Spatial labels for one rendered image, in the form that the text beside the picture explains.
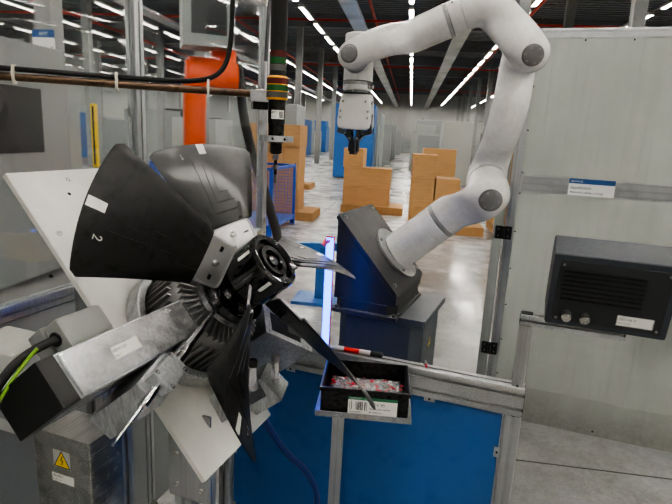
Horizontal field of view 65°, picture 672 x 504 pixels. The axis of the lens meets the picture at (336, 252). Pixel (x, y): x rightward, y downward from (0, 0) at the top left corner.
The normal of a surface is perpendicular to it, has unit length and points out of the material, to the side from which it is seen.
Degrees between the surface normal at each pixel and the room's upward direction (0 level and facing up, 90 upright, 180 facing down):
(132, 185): 73
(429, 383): 90
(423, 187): 90
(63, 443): 90
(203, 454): 50
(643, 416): 90
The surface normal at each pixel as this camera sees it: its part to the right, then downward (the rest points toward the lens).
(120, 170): 0.72, -0.15
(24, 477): 0.94, 0.12
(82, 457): -0.35, 0.18
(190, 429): 0.75, -0.53
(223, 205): 0.12, -0.52
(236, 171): 0.28, -0.64
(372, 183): -0.11, 0.21
